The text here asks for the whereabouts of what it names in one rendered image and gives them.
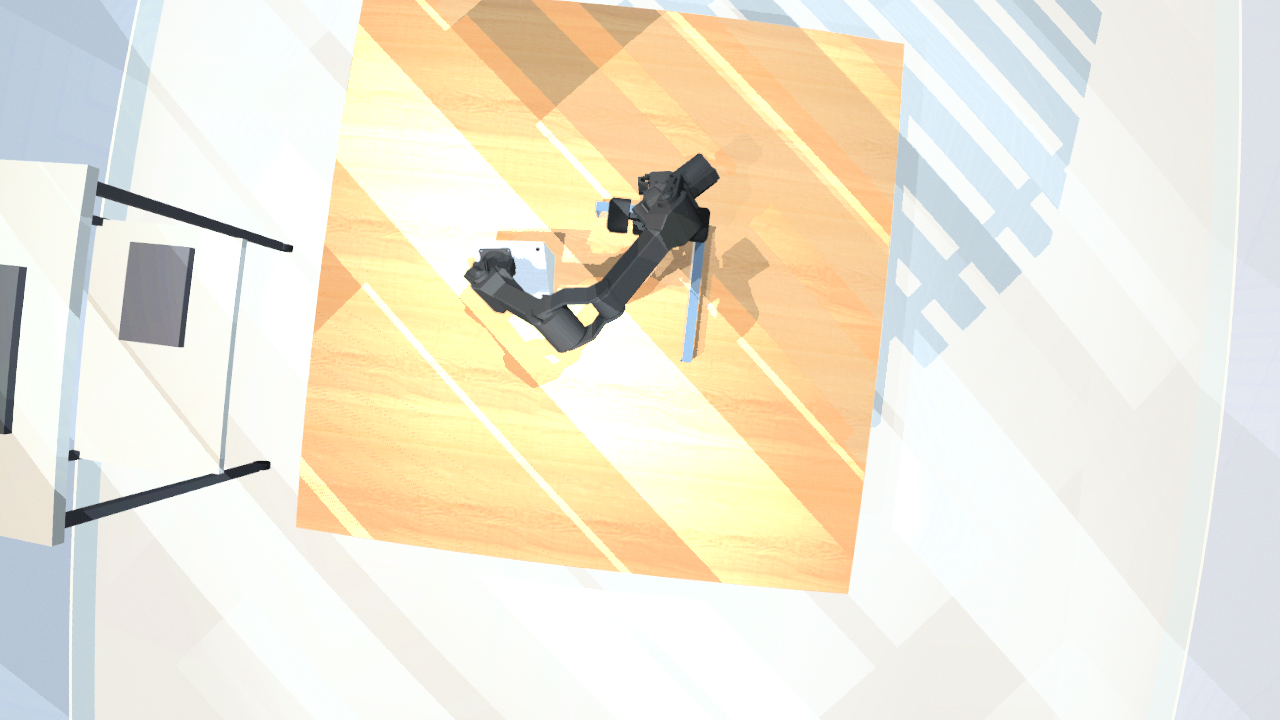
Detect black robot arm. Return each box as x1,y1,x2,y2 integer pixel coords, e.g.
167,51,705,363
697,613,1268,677
465,152,721,354

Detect clear blue l-shaped wall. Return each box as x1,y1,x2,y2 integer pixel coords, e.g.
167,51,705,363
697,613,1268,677
595,201,707,363

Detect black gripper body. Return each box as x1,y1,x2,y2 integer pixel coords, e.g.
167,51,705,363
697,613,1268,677
605,197,710,243

